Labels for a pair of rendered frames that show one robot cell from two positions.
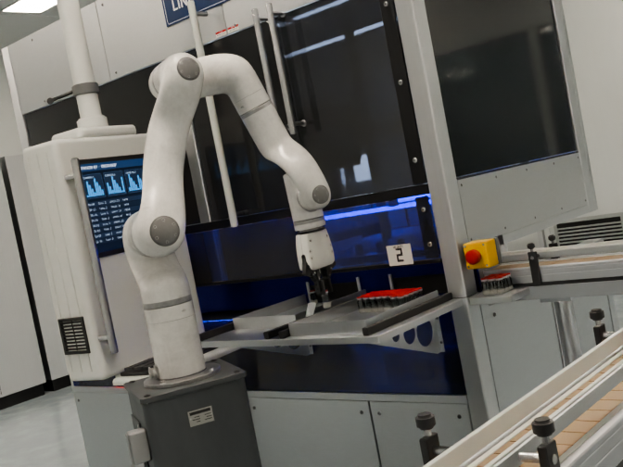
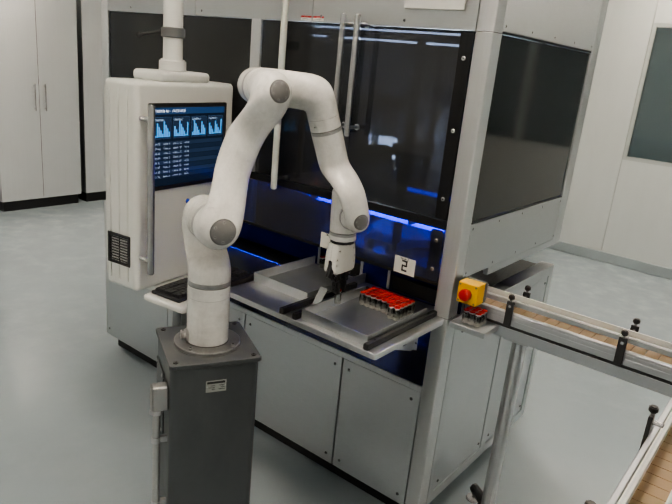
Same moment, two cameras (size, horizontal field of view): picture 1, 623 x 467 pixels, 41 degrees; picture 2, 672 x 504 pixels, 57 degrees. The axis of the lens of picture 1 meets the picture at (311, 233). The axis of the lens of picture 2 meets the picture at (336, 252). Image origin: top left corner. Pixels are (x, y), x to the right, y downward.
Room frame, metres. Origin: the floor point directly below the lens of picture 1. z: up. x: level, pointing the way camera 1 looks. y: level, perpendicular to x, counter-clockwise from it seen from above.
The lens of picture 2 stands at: (0.35, 0.15, 1.68)
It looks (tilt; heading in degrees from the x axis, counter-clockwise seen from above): 17 degrees down; 356
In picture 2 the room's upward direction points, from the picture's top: 6 degrees clockwise
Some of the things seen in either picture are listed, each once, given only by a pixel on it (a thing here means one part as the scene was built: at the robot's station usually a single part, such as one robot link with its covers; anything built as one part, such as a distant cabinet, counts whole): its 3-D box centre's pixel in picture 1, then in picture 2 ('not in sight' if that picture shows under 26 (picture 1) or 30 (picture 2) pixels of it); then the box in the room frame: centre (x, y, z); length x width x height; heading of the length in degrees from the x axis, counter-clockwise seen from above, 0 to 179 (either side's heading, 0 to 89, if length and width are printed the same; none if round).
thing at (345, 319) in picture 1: (365, 312); (365, 313); (2.24, -0.10, 0.90); 0.34 x 0.26 x 0.04; 139
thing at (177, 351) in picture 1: (175, 340); (208, 312); (2.03, 0.38, 0.95); 0.19 x 0.19 x 0.18
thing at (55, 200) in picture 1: (117, 246); (170, 175); (2.76, 0.64, 1.19); 0.50 x 0.19 x 0.78; 146
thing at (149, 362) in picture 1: (180, 354); (203, 281); (2.63, 0.48, 0.82); 0.40 x 0.14 x 0.02; 146
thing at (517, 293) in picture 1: (502, 294); (475, 324); (2.27, -0.48, 0.87); 0.14 x 0.13 x 0.02; 139
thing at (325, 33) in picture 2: (243, 125); (303, 105); (2.76, 0.15, 1.50); 0.47 x 0.01 x 0.59; 49
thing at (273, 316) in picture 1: (300, 309); (311, 277); (2.55, 0.08, 0.90); 0.34 x 0.26 x 0.04; 139
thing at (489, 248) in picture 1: (482, 253); (471, 291); (2.25, -0.45, 0.99); 0.08 x 0.07 x 0.07; 139
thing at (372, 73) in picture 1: (349, 94); (404, 121); (2.46, -0.19, 1.50); 0.43 x 0.01 x 0.59; 49
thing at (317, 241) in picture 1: (314, 246); (341, 254); (2.21, 0.00, 1.10); 0.10 x 0.08 x 0.11; 137
